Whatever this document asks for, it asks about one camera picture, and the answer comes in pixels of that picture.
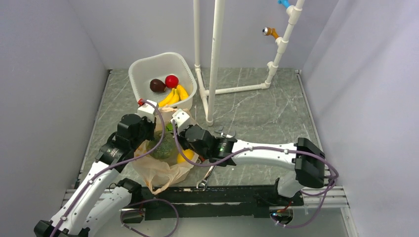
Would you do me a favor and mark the yellow fake lemon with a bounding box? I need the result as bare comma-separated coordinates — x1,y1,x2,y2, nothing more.
176,149,195,164

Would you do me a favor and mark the green netted fake melon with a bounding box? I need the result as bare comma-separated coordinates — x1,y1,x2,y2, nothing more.
146,131,178,160

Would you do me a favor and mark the translucent orange plastic bag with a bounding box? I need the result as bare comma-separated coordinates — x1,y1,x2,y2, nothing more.
131,107,194,195

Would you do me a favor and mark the yellow fake banana bunch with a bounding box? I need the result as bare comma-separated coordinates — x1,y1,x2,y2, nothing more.
159,88,180,107

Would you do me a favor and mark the green fake fruit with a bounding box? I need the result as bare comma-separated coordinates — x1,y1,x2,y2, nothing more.
165,122,173,134

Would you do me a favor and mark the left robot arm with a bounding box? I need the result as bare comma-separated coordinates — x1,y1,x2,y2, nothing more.
34,113,156,237

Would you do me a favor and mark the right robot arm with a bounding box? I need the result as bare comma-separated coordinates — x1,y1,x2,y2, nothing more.
174,125,325,205

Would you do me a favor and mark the yellow fake corn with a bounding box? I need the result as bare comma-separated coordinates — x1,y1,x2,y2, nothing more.
176,84,189,101

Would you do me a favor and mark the dark brown fake fruit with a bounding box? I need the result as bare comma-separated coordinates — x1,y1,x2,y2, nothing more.
149,79,167,93

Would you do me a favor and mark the red fake apple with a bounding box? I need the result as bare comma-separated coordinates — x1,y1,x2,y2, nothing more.
165,75,179,88

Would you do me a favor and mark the silver combination wrench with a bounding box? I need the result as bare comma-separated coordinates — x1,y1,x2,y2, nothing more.
196,165,216,191

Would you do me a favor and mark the white plastic basket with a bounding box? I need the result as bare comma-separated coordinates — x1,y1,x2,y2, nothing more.
128,52,197,110

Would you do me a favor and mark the orange hook peg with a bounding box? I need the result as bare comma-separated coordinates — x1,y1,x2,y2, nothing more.
262,27,279,39

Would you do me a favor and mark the blue hook peg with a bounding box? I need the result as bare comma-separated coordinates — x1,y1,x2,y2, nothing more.
277,0,291,9

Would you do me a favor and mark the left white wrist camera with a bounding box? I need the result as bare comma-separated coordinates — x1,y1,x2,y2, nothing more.
136,99,159,123

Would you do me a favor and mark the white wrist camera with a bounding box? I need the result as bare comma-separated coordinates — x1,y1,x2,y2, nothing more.
170,109,193,132
136,99,159,123

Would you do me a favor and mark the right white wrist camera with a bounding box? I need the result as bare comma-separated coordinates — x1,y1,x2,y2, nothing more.
170,109,193,132

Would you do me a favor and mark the red-handled adjustable wrench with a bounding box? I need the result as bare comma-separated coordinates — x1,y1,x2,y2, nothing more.
214,126,236,138

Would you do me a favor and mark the white PVC pipe frame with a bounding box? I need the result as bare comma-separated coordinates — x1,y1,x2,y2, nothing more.
193,0,305,126

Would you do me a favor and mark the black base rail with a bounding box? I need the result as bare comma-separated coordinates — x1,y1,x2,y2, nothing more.
108,178,305,220

